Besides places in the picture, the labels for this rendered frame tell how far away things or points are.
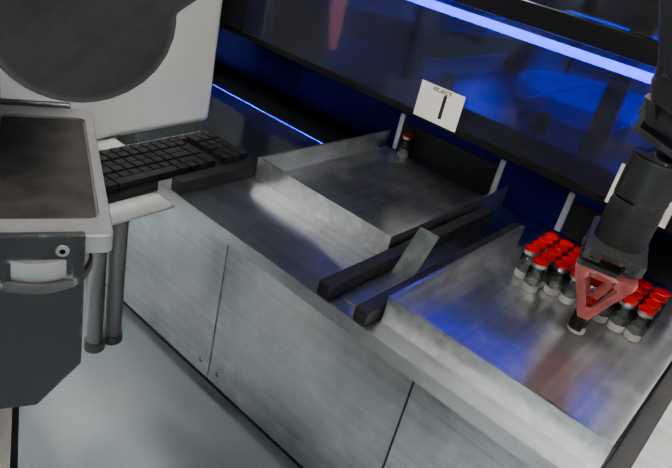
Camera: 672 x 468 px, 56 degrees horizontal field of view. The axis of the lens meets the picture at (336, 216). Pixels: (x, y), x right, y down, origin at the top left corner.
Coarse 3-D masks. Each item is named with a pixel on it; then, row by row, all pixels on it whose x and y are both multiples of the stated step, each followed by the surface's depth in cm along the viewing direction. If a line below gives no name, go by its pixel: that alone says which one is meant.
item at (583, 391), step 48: (432, 288) 77; (480, 288) 82; (432, 336) 67; (480, 336) 72; (528, 336) 75; (576, 336) 77; (480, 384) 64; (528, 384) 67; (576, 384) 68; (624, 384) 70; (576, 432) 58; (624, 432) 63
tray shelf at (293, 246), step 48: (192, 192) 89; (240, 192) 92; (240, 240) 80; (288, 240) 83; (336, 240) 85; (528, 240) 98; (288, 288) 76; (384, 336) 69; (432, 384) 65; (528, 432) 61
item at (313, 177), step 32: (288, 160) 101; (320, 160) 107; (352, 160) 111; (384, 160) 114; (288, 192) 93; (320, 192) 97; (352, 192) 99; (384, 192) 102; (416, 192) 105; (448, 192) 108; (352, 224) 86; (384, 224) 92; (416, 224) 87
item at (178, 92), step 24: (216, 0) 121; (192, 24) 119; (216, 24) 124; (192, 48) 122; (216, 48) 127; (0, 72) 95; (168, 72) 120; (192, 72) 125; (24, 96) 100; (120, 96) 114; (144, 96) 118; (168, 96) 123; (192, 96) 127; (96, 120) 112; (120, 120) 116; (144, 120) 121; (168, 120) 125; (192, 120) 131
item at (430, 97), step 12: (432, 84) 103; (420, 96) 104; (432, 96) 103; (456, 96) 100; (420, 108) 105; (432, 108) 104; (444, 108) 102; (456, 108) 101; (432, 120) 104; (444, 120) 103; (456, 120) 101
